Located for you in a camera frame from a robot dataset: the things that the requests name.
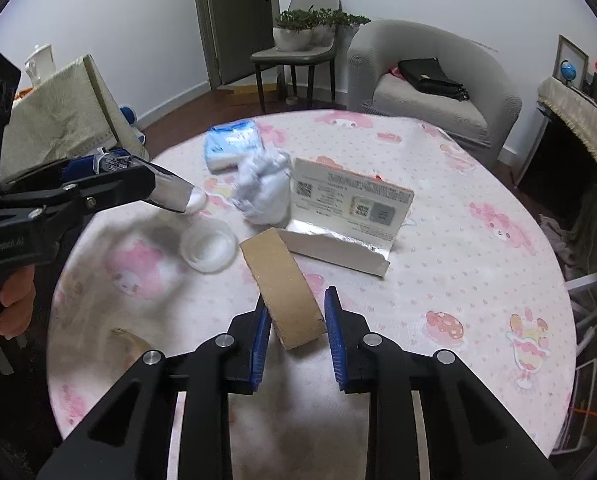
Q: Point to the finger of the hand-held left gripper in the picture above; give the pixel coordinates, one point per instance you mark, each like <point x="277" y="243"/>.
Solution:
<point x="118" y="185"/>
<point x="78" y="167"/>

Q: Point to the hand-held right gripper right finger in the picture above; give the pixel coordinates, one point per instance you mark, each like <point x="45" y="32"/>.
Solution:
<point x="334" y="345"/>

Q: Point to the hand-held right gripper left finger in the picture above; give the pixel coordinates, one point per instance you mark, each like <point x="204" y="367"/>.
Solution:
<point x="261" y="345"/>

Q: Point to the clear plastic wrapper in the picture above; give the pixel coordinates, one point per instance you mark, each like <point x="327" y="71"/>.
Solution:
<point x="173" y="190"/>

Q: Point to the brown cardboard tape core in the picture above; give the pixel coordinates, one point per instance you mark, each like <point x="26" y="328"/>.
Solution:
<point x="278" y="280"/>

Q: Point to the clear plastic cup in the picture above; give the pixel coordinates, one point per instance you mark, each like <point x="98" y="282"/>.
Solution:
<point x="208" y="252"/>

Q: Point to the blue tissue packet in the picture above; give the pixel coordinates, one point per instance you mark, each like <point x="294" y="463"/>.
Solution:
<point x="228" y="142"/>

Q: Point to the white paper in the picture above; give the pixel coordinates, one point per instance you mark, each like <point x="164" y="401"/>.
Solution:
<point x="263" y="190"/>

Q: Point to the person's left hand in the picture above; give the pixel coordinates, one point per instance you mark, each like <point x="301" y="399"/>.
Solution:
<point x="16" y="295"/>

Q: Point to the beige tablecloth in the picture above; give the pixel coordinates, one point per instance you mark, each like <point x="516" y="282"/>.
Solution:
<point x="63" y="110"/>

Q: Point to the blue white object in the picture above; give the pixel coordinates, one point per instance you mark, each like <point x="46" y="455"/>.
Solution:
<point x="128" y="115"/>

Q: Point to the white teapot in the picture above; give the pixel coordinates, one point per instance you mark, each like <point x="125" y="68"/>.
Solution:
<point x="38" y="62"/>

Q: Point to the pink printed tablecloth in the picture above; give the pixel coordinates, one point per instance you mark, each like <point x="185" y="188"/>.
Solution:
<point x="453" y="270"/>

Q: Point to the torn white carton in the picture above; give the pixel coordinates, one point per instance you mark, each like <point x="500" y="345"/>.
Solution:
<point x="328" y="195"/>

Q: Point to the grey door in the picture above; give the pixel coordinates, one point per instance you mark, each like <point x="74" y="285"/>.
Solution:
<point x="233" y="20"/>

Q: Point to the potted plant white pot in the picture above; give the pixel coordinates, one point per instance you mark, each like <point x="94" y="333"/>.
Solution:
<point x="291" y="37"/>
<point x="323" y="32"/>

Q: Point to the grey chair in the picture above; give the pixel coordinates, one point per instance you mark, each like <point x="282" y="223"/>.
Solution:
<point x="308" y="2"/>

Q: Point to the black bag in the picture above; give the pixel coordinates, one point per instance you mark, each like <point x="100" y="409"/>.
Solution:
<point x="428" y="77"/>

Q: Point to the grey armchair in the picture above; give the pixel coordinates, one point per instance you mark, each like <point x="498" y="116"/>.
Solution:
<point x="418" y="40"/>

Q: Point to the beige lace desk cloth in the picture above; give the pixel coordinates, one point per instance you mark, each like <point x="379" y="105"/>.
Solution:
<point x="578" y="105"/>

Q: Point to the small blue globe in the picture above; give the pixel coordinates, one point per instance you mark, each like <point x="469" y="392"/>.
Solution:
<point x="568" y="70"/>

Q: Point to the picture frame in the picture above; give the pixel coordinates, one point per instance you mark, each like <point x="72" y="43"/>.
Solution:
<point x="578" y="52"/>

